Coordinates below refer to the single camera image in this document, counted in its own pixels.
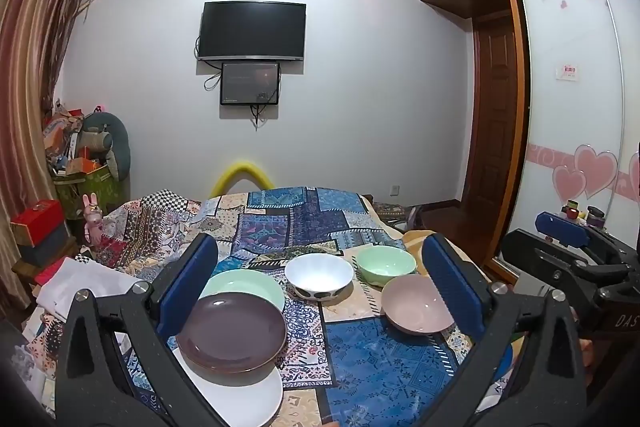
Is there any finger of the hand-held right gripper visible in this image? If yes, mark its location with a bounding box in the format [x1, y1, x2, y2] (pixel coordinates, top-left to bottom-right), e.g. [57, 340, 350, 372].
[534, 211, 632, 267]
[501, 229, 632, 308]

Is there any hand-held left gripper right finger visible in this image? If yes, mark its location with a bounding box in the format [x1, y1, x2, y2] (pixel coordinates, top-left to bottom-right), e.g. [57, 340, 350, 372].
[421, 233, 588, 427]

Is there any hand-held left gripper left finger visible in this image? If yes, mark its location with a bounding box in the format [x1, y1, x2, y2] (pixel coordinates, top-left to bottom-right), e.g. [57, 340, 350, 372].
[55, 233, 236, 427]

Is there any pink bowl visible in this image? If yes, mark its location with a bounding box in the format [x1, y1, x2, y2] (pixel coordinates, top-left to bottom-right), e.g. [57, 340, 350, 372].
[381, 274, 456, 336]

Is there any green plate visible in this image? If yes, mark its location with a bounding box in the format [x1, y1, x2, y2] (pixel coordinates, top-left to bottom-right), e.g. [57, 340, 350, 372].
[200, 269, 286, 313]

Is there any brown plate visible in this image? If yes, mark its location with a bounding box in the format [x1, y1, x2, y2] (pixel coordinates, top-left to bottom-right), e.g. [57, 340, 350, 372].
[175, 292, 288, 375]

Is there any green bowl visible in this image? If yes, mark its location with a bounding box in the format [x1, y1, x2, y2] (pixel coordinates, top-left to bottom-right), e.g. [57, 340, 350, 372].
[355, 245, 417, 288]

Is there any white plate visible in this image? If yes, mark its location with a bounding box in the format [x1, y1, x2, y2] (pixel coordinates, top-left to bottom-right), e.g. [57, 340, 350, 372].
[170, 347, 285, 427]

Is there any white spotted bowl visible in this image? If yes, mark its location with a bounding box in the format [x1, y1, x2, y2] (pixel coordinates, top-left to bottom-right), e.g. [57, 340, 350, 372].
[284, 253, 355, 303]

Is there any orange fleece blanket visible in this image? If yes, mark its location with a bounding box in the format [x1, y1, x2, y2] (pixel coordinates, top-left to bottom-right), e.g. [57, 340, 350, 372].
[400, 229, 436, 254]

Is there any dark patterned cloth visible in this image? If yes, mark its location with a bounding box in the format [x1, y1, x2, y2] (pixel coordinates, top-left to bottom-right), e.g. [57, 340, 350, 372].
[372, 202, 416, 221]

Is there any white printed bag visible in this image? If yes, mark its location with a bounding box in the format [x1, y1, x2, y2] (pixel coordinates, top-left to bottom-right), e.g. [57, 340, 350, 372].
[480, 342, 516, 413]

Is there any white cloth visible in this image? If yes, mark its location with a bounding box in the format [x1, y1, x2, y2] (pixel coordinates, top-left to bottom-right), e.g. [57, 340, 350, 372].
[37, 257, 136, 323]

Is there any pink rabbit toy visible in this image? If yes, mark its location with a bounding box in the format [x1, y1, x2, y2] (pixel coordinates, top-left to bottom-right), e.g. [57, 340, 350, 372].
[81, 193, 104, 245]

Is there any yellow foam tube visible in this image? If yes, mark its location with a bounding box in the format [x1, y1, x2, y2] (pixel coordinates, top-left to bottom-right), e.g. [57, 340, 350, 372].
[209, 159, 275, 198]

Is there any patchwork blanket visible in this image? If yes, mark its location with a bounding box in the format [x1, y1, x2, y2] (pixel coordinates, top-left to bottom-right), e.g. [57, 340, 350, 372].
[22, 186, 516, 427]

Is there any green storage box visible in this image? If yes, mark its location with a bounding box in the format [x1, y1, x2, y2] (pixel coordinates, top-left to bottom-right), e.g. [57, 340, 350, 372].
[52, 164, 126, 220]

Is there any wooden door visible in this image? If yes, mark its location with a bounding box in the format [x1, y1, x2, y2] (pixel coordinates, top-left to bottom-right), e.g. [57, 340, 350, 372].
[460, 14, 518, 212]

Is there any white heart-print wardrobe door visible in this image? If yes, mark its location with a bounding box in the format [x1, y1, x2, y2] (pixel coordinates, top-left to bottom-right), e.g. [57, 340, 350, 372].
[510, 0, 640, 278]

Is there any grey box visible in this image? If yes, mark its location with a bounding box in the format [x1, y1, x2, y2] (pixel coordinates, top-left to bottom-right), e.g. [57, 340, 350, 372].
[12, 227, 71, 265]

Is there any grey curved pillow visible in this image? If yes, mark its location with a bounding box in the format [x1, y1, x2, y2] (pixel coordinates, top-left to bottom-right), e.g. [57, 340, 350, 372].
[80, 112, 132, 180]

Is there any red box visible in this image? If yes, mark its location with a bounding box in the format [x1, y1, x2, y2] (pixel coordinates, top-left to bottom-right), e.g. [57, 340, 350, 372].
[10, 199, 66, 240]

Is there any pile of boxes and papers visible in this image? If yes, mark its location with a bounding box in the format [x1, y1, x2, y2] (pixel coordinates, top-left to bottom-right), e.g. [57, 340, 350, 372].
[42, 99, 108, 178]

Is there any striped curtain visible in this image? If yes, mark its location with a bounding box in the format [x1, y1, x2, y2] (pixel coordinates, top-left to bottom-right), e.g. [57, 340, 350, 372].
[0, 0, 98, 228]

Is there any black monitor cable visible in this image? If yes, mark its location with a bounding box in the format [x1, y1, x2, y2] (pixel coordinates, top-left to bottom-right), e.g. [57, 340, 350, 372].
[202, 72, 281, 131]

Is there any small wall monitor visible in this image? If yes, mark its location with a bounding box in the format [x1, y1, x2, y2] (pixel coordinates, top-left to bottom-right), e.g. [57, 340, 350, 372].
[220, 62, 281, 106]

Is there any wall television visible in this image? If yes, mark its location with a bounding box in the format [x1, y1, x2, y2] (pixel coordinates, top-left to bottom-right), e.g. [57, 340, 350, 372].
[197, 0, 307, 62]

